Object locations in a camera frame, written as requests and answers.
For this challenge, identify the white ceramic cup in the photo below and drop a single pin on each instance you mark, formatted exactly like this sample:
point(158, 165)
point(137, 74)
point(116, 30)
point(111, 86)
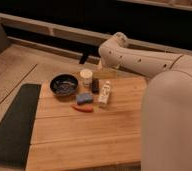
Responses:
point(86, 75)

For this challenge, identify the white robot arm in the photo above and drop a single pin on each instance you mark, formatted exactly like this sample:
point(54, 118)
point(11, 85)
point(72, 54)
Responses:
point(166, 112)

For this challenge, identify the dark ceramic bowl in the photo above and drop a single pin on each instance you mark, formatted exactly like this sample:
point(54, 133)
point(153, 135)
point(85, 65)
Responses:
point(64, 85)

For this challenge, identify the small dark block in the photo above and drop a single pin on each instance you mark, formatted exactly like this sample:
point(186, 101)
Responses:
point(95, 85)

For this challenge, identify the white small bottle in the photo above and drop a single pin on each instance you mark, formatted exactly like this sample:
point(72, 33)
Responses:
point(104, 93)

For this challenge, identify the blue sponge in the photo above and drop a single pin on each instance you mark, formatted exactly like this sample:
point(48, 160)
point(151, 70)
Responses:
point(84, 98)

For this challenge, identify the black table leg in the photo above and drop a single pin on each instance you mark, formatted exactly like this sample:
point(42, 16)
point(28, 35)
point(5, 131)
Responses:
point(84, 57)

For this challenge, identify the wooden cutting board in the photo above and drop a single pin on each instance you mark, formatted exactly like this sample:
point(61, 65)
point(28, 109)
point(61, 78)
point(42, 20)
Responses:
point(64, 139)

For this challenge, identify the dark green mat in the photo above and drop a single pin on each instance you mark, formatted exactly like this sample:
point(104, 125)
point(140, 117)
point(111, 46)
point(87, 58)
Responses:
point(17, 125)

